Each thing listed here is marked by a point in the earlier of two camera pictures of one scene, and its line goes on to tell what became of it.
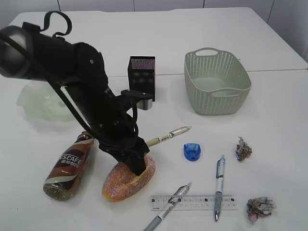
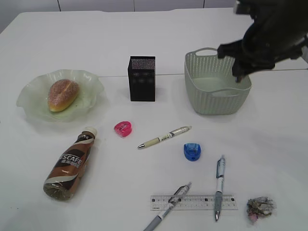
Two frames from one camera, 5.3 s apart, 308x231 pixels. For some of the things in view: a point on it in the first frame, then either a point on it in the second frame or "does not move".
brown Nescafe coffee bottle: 61,181 does not move
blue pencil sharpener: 192,151 does not move
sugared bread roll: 121,183 → 62,93
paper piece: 258,206 does not move
